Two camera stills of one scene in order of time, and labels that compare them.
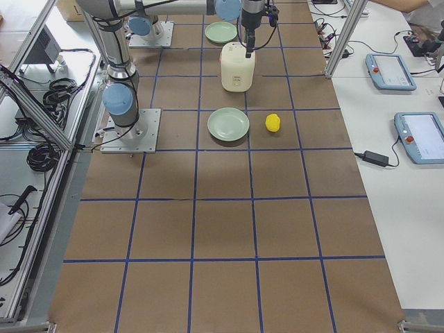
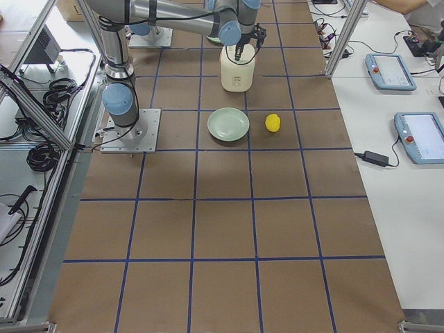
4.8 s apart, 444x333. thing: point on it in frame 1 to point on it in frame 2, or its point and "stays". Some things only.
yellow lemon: x=272 y=122 stays
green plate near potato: x=228 y=123 stays
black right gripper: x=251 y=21 to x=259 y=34
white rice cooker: x=237 y=71 stays
